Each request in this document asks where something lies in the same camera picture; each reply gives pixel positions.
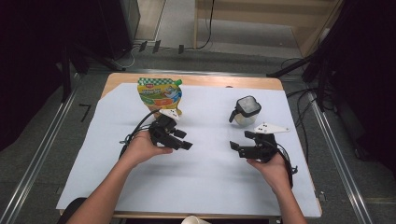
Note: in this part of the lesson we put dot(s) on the metal floor rail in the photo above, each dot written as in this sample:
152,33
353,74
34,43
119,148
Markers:
339,161
37,161

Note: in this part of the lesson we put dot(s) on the person's left hand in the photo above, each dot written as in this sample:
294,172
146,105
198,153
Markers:
140,149

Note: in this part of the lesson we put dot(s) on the white paper sheet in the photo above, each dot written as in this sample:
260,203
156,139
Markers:
202,174

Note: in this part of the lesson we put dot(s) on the light wooden frame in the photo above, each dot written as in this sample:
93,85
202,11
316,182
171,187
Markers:
195,28

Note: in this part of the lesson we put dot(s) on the clear jar with black lid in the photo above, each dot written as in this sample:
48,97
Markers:
247,107

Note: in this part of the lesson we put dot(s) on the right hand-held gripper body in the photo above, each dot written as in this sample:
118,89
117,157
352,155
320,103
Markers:
263,149

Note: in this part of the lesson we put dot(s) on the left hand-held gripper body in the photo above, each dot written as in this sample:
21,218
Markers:
163,130

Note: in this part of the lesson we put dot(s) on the small black floor bracket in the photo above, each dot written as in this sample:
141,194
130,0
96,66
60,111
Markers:
181,48
143,46
156,46

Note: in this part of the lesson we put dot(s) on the black cabinet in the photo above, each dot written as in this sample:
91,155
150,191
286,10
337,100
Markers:
115,28

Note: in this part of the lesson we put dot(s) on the yellow seasoning pouch green cap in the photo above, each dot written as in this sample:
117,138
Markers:
158,93

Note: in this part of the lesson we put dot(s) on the person's right hand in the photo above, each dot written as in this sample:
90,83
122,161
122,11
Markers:
275,174

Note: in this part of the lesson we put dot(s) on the black metal stand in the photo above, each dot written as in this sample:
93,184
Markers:
66,81
289,67

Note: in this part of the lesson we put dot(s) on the black curtain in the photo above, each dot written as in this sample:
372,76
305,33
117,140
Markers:
25,77
367,77

